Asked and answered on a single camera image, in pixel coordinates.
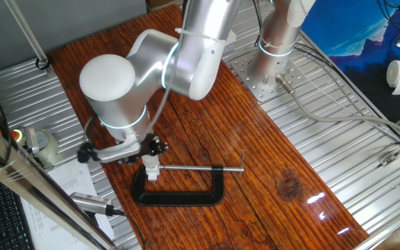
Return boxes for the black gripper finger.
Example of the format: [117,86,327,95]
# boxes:
[151,135,169,157]
[118,155,142,166]

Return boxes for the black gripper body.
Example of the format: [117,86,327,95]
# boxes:
[137,133,161,157]

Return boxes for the white LED light bulb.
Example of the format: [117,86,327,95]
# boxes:
[141,154,160,170]

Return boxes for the white lamp socket adapter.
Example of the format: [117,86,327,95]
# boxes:
[144,165,162,182]

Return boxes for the black C-clamp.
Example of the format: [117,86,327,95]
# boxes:
[131,149,247,206]

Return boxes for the printed paper sheets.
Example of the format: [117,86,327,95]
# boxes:
[19,158,116,250]

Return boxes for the brown wooden board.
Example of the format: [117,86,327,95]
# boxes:
[47,3,370,250]

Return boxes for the red emergency stop button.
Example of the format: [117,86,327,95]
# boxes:
[10,127,27,144]

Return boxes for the white power strip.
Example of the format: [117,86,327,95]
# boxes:
[226,30,238,48]

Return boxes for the black keyboard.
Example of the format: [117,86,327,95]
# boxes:
[0,166,36,250]

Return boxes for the blue landscape poster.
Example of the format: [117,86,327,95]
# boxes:
[300,0,400,122]

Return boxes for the black depth camera cable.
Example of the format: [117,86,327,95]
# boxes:
[111,207,146,250]

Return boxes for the silver ribbed depth camera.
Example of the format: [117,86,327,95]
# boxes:
[69,192,115,217]

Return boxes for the silver metal bracket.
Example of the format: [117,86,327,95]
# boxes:
[24,126,38,156]

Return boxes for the shiny metal frame bar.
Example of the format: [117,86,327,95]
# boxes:
[0,114,117,250]

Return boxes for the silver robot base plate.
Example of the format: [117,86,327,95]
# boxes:
[230,51,307,103]

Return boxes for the black cable loop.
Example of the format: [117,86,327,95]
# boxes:
[35,56,52,71]

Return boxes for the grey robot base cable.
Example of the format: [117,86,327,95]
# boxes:
[275,73,400,147]

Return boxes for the aluminium profile post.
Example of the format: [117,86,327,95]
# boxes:
[3,0,53,72]

